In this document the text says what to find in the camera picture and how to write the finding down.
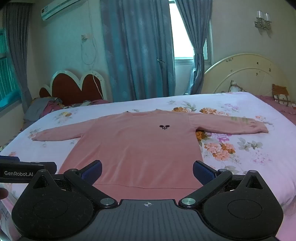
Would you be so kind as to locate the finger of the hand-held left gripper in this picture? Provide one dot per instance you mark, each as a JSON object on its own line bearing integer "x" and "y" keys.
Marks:
{"x": 9, "y": 159}

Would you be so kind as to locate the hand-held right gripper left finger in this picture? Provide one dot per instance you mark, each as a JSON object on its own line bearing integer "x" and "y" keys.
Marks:
{"x": 92, "y": 173}

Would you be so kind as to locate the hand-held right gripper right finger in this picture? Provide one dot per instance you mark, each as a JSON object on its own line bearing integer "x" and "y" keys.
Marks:
{"x": 203, "y": 173}

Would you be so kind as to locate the pink sweater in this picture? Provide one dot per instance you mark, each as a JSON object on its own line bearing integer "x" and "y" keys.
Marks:
{"x": 138, "y": 150}

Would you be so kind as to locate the pile of clothes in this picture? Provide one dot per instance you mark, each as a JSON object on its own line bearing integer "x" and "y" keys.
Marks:
{"x": 37, "y": 109}

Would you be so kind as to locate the person's left hand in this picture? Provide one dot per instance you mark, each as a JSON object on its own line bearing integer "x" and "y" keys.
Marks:
{"x": 2, "y": 193}

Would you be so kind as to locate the floral bed sheet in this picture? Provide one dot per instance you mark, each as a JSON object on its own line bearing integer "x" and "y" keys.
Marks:
{"x": 104, "y": 106}

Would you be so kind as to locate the green tinted window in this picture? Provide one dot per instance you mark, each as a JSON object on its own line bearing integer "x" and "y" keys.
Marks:
{"x": 5, "y": 76}

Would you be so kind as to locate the red white-framed headboard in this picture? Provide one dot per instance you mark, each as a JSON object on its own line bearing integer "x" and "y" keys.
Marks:
{"x": 69, "y": 89}

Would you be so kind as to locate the maroon bedding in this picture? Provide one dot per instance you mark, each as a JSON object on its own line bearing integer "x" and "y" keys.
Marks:
{"x": 277, "y": 109}

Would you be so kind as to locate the grey curtain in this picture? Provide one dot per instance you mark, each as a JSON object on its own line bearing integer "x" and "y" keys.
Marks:
{"x": 18, "y": 58}

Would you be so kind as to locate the cream headboard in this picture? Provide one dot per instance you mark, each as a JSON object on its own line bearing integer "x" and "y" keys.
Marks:
{"x": 249, "y": 76}

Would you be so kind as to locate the orange patterned pillow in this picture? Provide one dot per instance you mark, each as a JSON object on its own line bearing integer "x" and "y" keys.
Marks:
{"x": 281, "y": 95}

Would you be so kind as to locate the wide blue curtain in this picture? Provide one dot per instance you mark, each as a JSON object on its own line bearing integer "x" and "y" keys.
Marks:
{"x": 138, "y": 46}

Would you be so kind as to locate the tied blue curtain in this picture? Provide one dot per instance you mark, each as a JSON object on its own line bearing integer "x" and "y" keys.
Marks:
{"x": 196, "y": 34}

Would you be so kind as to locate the bright window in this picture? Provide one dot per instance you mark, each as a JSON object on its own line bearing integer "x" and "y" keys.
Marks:
{"x": 182, "y": 34}

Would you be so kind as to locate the white air conditioner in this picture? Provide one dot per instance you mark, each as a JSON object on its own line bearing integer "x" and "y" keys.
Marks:
{"x": 60, "y": 9}

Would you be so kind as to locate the wall socket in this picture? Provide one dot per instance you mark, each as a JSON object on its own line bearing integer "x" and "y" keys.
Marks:
{"x": 85, "y": 37}

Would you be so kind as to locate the glass wall lamp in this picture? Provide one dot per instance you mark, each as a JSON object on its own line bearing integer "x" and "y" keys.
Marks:
{"x": 262, "y": 22}

